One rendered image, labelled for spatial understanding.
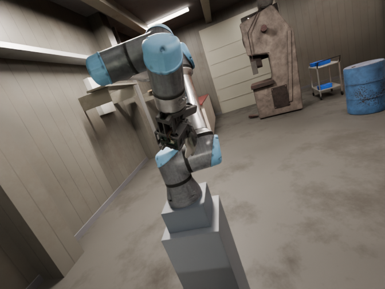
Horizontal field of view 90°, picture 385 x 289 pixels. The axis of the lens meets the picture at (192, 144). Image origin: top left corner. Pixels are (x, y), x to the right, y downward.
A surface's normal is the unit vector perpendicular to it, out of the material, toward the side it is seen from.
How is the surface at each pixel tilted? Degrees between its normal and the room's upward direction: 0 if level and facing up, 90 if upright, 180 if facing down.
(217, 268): 90
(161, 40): 37
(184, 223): 90
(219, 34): 90
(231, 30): 90
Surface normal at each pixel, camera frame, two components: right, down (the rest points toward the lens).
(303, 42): -0.13, 0.33
